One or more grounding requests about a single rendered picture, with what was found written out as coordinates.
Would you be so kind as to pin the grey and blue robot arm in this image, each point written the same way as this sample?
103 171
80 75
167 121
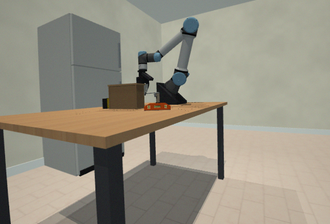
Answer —
186 35

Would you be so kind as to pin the yellow tape measure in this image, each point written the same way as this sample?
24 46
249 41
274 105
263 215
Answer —
105 103

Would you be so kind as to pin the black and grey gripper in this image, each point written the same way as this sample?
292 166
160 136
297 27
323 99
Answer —
141 79

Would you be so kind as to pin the orange spirit level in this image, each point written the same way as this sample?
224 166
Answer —
151 106

